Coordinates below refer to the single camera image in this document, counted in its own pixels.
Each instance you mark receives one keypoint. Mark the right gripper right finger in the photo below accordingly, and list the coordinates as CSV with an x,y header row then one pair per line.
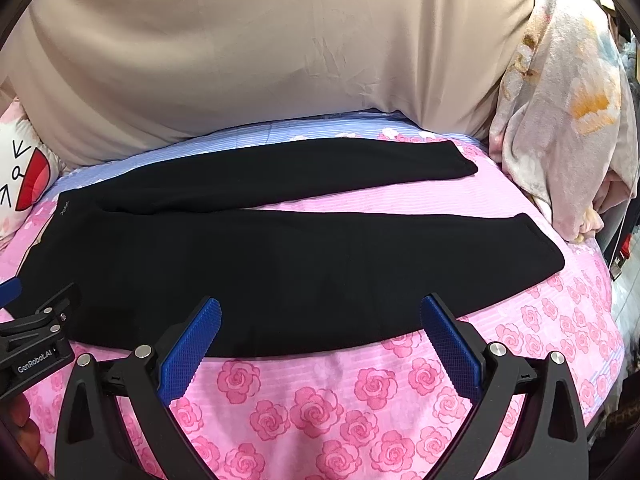
x,y
549,438

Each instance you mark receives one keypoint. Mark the pink rose bed sheet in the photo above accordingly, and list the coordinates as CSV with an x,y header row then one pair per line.
x,y
386,410

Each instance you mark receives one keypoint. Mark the cartoon cat face pillow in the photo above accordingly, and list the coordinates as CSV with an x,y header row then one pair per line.
x,y
28,168

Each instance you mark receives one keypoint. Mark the beige quilt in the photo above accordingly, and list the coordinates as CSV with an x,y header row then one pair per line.
x,y
107,79

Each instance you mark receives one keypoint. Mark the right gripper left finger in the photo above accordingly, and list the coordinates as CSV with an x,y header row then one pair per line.
x,y
92,440

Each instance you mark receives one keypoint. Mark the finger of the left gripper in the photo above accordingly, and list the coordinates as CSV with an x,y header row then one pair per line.
x,y
10,290

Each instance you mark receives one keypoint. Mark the person's left hand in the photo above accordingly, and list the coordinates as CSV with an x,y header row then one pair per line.
x,y
16,413

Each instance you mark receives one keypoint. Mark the floral pale pink blanket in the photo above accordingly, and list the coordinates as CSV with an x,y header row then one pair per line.
x,y
564,129

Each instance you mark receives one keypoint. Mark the black pants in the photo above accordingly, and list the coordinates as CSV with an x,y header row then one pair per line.
x,y
144,248

